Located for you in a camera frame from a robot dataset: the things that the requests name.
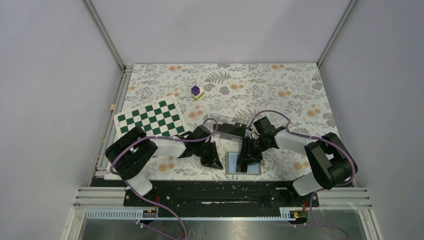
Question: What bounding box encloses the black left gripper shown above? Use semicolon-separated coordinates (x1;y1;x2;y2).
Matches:
194;141;223;170

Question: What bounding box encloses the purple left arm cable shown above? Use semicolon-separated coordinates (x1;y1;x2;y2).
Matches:
109;117;220;240

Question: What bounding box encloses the grey card holder wallet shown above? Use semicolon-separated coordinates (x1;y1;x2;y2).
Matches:
224;152;262;176

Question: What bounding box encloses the grey slotted cable duct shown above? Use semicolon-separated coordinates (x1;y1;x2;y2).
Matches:
85;206;301;221

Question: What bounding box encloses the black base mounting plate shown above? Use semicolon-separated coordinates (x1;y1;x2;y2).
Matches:
144;180;319;213

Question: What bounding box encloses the purple yellow cube stack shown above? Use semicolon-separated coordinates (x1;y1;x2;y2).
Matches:
190;85;205;101

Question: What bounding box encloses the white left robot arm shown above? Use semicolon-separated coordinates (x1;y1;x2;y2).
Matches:
105;125;223;206

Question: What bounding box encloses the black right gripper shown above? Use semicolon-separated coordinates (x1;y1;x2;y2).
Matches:
236;135;272;167

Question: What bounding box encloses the green white chessboard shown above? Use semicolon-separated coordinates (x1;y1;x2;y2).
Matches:
114;95;189;138

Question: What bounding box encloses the floral table cloth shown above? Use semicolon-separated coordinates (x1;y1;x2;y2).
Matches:
122;63;338;181

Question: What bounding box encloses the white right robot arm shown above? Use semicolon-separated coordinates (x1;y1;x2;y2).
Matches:
236;117;358;206

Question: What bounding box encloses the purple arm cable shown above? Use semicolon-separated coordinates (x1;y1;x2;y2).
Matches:
109;117;220;240
247;109;359;240

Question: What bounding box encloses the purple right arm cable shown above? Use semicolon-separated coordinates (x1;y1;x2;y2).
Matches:
247;109;359;240

